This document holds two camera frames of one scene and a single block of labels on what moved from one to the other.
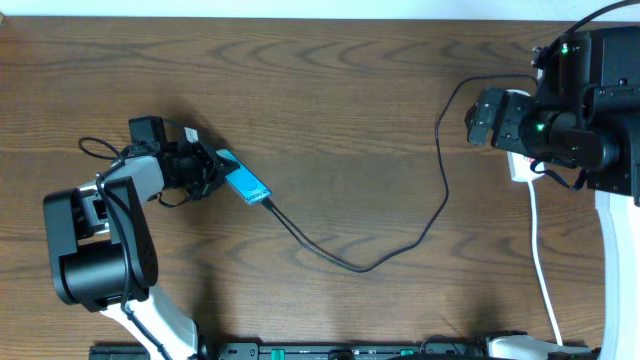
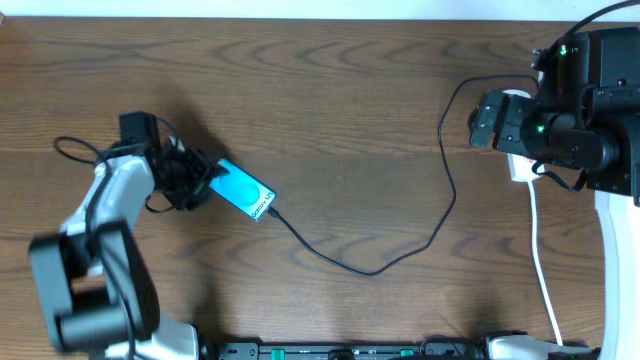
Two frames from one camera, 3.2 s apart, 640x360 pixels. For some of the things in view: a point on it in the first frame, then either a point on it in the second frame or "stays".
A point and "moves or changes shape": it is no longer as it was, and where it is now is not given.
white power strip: [520, 166] stays
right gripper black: [517, 108] stays
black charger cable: [434, 223] → [440, 129]
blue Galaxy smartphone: [247, 182] moves or changes shape
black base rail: [463, 350] stays
